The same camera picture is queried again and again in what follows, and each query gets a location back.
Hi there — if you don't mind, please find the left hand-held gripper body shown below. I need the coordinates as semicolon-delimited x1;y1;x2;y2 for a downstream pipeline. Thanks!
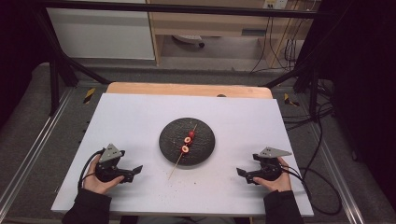
94;143;134;184

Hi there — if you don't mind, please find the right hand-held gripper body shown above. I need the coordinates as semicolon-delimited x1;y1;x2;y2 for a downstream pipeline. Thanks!
252;147;293;182

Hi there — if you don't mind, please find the person's right hand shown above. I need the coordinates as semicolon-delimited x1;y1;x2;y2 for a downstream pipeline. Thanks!
252;156;293;193

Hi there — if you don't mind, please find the person's left hand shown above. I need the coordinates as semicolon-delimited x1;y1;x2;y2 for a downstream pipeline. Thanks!
82;154;126;196

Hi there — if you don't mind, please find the thin bamboo skewer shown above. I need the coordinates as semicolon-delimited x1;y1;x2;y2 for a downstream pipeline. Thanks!
167;123;199;181

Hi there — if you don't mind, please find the black round plate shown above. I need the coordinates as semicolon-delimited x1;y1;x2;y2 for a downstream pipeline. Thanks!
158;117;217;167

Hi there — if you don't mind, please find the yellow black tape strip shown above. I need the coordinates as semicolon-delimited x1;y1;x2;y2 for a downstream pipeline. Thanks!
283;92;301;107
82;87;96;105

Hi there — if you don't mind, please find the black metal stand leg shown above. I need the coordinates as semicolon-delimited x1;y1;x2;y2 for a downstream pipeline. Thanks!
32;8;112;117
262;12;335;119

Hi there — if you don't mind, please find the wooden table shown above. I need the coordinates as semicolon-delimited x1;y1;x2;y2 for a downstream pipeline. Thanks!
106;81;274;100

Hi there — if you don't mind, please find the white cabinet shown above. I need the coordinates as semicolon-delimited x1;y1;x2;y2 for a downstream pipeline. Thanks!
46;0;156;61

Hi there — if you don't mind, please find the grey chair base caster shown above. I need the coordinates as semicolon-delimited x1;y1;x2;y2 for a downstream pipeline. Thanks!
172;34;206;49

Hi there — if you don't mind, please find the white power strip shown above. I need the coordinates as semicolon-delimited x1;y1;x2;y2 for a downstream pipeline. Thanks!
262;0;290;10

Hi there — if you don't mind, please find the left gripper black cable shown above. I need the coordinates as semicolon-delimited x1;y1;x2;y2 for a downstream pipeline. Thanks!
77;148;106;190

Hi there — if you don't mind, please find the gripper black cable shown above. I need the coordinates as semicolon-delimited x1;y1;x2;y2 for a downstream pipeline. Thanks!
77;148;106;190
279;163;343;217

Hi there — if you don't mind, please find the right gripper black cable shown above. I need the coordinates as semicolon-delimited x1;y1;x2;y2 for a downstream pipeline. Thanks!
279;163;343;217

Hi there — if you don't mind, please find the aluminium rail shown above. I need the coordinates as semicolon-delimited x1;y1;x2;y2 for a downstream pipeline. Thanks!
306;119;366;224
0;87;76;206

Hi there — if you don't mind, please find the bundle of black cables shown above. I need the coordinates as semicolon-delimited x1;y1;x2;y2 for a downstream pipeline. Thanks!
249;12;316;75

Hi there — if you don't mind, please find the black metal frame bar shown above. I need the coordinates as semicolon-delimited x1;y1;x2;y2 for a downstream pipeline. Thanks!
39;0;332;20

